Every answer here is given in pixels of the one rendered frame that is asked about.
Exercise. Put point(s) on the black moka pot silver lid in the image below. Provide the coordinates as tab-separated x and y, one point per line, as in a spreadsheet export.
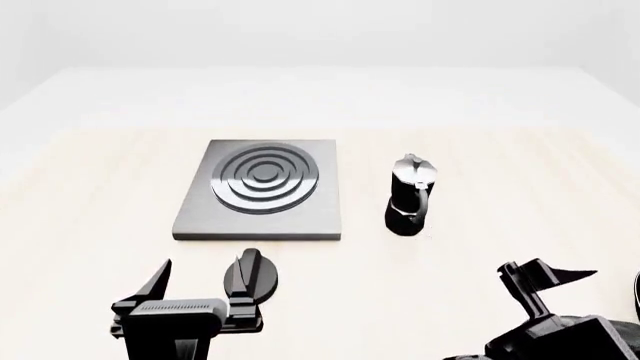
402	210

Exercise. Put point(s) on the grey square stove slab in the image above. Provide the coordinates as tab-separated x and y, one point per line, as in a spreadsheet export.
200	219

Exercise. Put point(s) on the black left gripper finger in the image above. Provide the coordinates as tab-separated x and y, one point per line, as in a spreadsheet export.
239	288
152	287

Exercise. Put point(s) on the black frying pan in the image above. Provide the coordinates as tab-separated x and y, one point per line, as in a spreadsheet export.
637	296

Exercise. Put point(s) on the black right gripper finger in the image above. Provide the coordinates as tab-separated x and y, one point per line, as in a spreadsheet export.
542	272

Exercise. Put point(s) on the black oval stove knob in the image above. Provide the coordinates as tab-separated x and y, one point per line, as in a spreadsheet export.
265	275

